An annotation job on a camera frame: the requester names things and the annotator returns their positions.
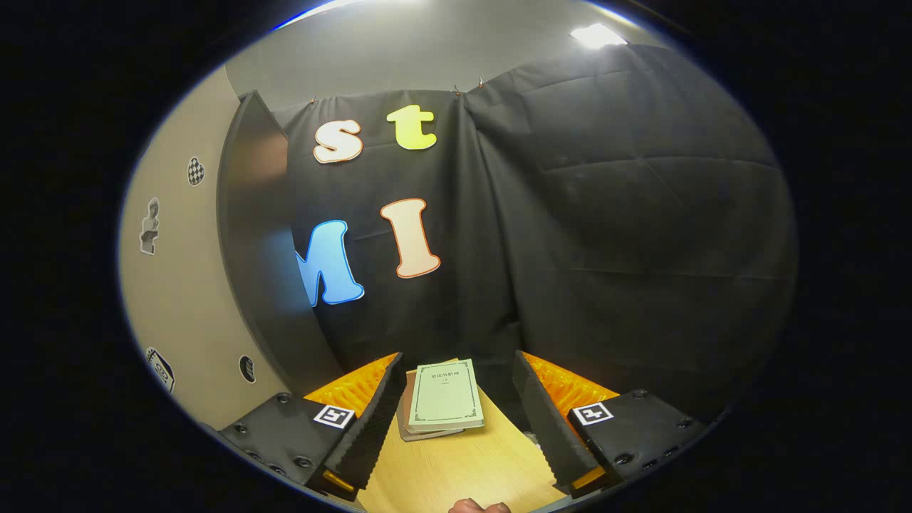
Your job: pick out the black backdrop cloth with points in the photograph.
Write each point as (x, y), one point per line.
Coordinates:
(605, 249)

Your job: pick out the green book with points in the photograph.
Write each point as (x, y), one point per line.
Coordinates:
(445, 395)

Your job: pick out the beige cabinet door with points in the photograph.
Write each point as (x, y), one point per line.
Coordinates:
(185, 299)

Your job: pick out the ceiling light panel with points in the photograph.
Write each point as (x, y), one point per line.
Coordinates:
(597, 35)

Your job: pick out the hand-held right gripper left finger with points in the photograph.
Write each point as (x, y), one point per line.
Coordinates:
(370, 427)

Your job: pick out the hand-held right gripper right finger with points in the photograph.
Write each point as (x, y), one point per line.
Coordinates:
(548, 427)

